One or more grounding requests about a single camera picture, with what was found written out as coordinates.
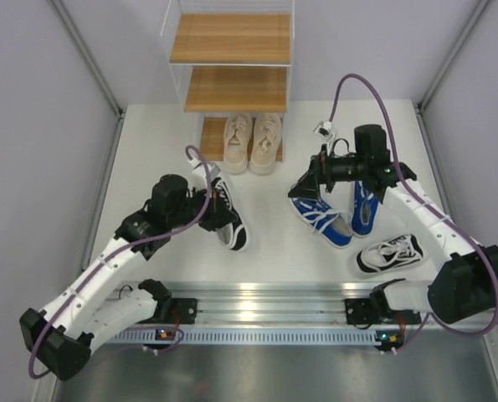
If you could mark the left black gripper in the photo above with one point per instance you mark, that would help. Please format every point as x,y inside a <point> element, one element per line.
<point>218,214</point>

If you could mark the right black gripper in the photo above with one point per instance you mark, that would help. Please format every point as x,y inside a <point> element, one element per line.
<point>320,172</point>

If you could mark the black white sneaker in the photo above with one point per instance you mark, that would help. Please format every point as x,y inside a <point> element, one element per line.
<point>400,252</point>
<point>232,232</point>

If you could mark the blue canvas sneaker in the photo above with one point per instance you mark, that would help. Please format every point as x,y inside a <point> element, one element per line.
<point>365,209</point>
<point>334,226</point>

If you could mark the beige platform sneaker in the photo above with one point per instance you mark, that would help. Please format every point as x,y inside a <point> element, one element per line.
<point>237,132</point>
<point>267,136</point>

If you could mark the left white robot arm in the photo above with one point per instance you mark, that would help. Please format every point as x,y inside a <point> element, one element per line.
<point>65,333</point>

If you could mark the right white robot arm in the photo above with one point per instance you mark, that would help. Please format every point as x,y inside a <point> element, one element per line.
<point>466,280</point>

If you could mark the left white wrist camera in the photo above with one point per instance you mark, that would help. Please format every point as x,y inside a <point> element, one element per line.
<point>206,172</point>

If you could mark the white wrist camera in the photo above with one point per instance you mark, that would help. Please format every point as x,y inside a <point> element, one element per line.
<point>206,172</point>
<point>324,131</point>

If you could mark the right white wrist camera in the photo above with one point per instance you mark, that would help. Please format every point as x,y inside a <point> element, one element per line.
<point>324,131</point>

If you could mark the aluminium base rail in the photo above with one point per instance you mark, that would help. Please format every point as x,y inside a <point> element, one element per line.
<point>272,304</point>

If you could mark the slotted grey cable duct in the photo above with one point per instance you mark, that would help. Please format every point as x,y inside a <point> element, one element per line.
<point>347,336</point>

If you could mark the white wire wooden shoe shelf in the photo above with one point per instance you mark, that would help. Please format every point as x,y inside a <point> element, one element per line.
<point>227,57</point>

